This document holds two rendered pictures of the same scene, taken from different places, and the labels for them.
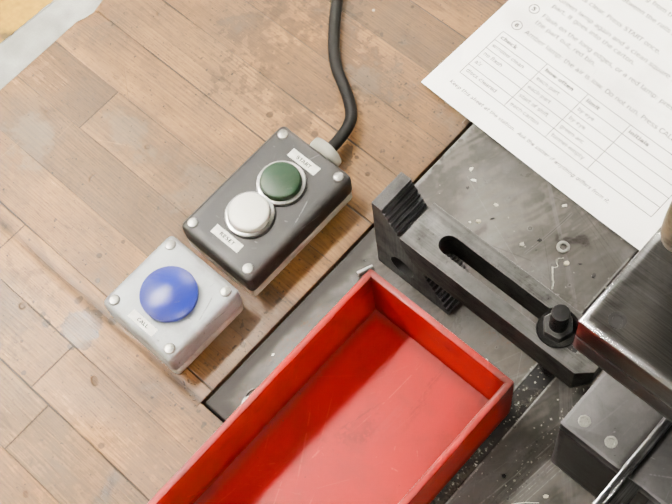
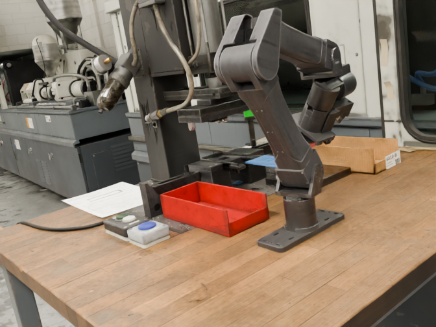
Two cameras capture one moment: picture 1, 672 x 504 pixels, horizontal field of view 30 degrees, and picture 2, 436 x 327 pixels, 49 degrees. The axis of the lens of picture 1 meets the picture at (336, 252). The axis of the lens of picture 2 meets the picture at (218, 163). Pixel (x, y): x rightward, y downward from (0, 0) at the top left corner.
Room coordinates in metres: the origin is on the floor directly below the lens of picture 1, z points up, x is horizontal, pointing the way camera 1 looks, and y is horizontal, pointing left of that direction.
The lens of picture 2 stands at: (0.19, 1.10, 1.28)
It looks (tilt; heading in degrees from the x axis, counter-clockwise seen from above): 13 degrees down; 269
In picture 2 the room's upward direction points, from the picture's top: 9 degrees counter-clockwise
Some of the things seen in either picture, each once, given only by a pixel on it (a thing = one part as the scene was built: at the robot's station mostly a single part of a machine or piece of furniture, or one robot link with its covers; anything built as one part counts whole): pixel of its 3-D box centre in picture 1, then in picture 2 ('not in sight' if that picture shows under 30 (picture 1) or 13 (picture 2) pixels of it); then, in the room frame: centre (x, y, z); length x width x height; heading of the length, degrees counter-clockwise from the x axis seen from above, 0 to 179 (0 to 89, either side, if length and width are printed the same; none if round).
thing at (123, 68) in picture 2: not in sight; (121, 76); (0.42, -0.36, 1.25); 0.19 x 0.07 x 0.19; 38
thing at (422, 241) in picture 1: (505, 303); (176, 187); (0.29, -0.10, 0.95); 0.15 x 0.03 x 0.10; 38
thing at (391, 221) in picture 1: (425, 245); (156, 196); (0.35, -0.06, 0.95); 0.06 x 0.03 x 0.09; 38
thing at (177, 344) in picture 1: (178, 311); (149, 239); (0.35, 0.12, 0.90); 0.07 x 0.07 x 0.06; 38
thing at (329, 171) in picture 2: not in sight; (307, 176); (-0.06, -0.15, 0.91); 0.17 x 0.16 x 0.02; 38
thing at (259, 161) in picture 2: not in sight; (276, 157); (0.03, -0.03, 1.00); 0.15 x 0.07 x 0.03; 128
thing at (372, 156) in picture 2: not in sight; (348, 154); (-0.20, -0.23, 0.93); 0.25 x 0.13 x 0.08; 128
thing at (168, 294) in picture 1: (170, 296); (147, 228); (0.35, 0.12, 0.93); 0.04 x 0.04 x 0.02
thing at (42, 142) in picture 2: not in sight; (42, 137); (2.48, -5.55, 0.49); 5.51 x 1.02 x 0.97; 124
